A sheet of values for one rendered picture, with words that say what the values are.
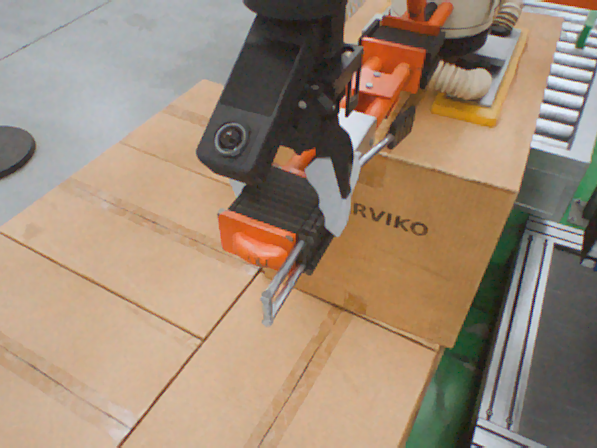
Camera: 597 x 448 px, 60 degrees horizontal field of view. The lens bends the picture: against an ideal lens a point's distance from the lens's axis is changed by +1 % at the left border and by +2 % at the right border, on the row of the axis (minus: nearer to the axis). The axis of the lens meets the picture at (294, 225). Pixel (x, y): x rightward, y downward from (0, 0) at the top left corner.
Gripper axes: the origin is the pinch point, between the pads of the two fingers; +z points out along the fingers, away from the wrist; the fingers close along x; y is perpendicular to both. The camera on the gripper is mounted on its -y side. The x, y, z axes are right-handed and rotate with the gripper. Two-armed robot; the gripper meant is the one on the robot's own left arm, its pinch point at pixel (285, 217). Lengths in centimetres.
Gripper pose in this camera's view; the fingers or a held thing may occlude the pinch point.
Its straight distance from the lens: 46.4
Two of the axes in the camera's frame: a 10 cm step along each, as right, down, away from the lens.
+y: 4.3, -6.4, 6.3
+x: -9.0, -3.1, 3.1
